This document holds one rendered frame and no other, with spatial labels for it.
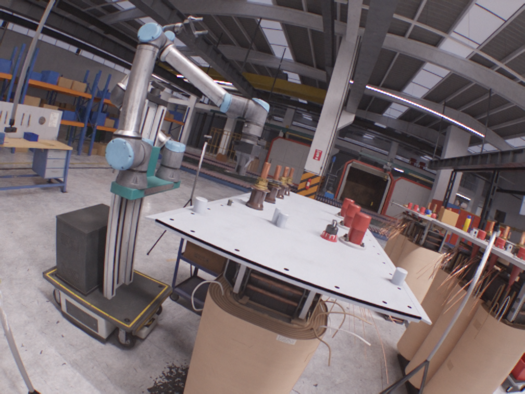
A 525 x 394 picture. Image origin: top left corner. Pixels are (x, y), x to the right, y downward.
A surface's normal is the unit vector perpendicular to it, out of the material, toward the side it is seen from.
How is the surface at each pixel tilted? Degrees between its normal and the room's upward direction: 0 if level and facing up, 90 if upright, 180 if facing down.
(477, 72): 90
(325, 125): 90
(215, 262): 90
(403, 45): 90
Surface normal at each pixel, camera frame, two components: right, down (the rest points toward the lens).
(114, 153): 0.07, 0.27
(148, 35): 0.12, 0.07
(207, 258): -0.29, 0.07
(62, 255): -0.09, 0.14
